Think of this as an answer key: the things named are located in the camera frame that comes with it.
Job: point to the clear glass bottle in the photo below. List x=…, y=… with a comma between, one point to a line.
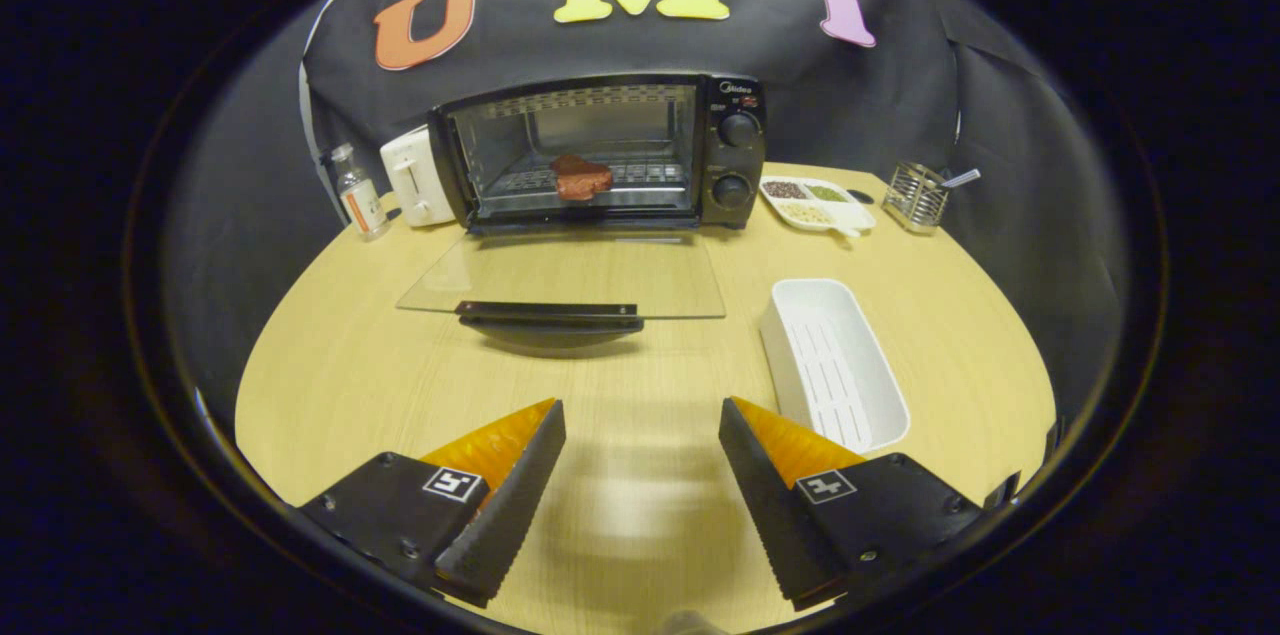
x=360, y=200

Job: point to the white plastic tray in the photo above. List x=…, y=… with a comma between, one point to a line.
x=850, y=385

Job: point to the black toaster oven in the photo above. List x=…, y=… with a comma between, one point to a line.
x=735, y=160

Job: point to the white pop-up toaster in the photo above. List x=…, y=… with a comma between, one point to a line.
x=410, y=175

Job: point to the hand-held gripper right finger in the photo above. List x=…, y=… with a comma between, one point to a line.
x=770, y=505

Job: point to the black table grommet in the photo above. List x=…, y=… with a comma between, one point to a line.
x=860, y=196

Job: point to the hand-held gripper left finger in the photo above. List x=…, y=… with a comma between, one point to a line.
x=500, y=515

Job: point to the brown meat piece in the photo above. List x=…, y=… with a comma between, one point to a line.
x=582, y=179

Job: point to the white divided grain dish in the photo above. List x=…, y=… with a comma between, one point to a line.
x=845, y=211

